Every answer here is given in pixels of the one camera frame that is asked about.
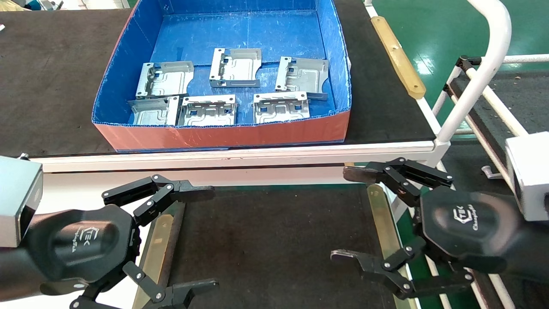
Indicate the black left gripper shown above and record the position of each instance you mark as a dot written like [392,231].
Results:
[81,244]

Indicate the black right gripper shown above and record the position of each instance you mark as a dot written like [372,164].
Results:
[467,223]

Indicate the silver stamped metal bracket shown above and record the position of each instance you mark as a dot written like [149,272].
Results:
[279,110]
[206,112]
[238,68]
[169,79]
[152,113]
[304,75]

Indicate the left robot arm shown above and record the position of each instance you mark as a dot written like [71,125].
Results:
[13,274]

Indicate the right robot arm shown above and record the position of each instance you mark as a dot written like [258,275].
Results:
[536,253]

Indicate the blue corrugated plastic box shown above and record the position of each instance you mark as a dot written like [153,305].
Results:
[240,34]

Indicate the brass guide strip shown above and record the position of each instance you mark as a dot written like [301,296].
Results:
[379,214]
[156,244]

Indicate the small black work mat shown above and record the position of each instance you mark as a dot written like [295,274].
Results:
[266,240]

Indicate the small metal hook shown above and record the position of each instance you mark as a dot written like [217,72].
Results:
[491,173]

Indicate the thin white rack tube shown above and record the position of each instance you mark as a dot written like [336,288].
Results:
[446,92]

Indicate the cream diagonal rack tube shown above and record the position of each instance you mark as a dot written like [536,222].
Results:
[497,103]

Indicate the long yellow wooden strip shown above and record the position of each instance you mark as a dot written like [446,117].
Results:
[396,56]

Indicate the black tube clamp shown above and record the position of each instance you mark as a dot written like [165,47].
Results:
[465,62]

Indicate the dark rack mat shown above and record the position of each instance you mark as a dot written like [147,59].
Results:
[527,98]

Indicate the large black table mat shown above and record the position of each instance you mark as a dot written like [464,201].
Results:
[51,86]

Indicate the horizontal white rack tube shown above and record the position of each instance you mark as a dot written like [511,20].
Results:
[523,59]

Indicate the white table edge rail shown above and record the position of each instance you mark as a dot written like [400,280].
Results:
[257,152]

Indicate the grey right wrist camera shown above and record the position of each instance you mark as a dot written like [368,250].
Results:
[532,176]

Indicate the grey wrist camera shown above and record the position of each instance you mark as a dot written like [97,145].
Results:
[17,201]
[532,176]

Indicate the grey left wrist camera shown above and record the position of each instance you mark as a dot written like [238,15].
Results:
[17,201]

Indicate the curved white tube frame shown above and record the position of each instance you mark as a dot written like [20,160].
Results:
[493,43]

